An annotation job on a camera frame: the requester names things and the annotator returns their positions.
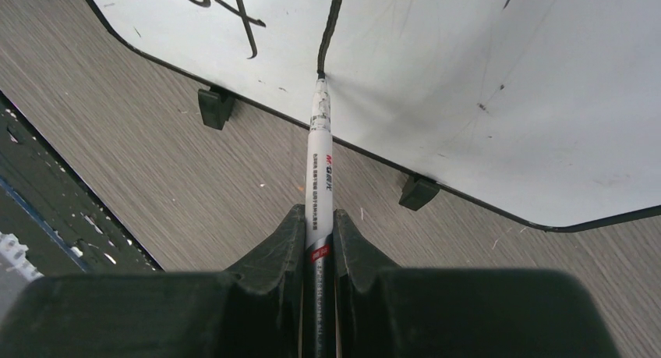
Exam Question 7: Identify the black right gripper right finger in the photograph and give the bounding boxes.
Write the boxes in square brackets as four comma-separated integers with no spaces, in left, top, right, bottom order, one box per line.
[334,210,620,357]

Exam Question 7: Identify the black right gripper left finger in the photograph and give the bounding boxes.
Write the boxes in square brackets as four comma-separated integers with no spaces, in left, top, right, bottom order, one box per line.
[1,204,305,357]

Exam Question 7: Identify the white whiteboard marker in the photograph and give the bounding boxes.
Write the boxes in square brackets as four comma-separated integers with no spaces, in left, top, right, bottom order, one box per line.
[302,72,336,357]

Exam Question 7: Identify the small black-framed whiteboard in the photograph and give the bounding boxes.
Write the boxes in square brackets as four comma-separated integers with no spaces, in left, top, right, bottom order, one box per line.
[85,0,660,232]

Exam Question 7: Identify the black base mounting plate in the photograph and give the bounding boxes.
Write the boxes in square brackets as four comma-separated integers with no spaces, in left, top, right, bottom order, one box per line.
[1,94,162,275]

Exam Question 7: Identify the white slotted cable duct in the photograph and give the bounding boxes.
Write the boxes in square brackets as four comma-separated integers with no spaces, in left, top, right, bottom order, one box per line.
[1,233,44,282]

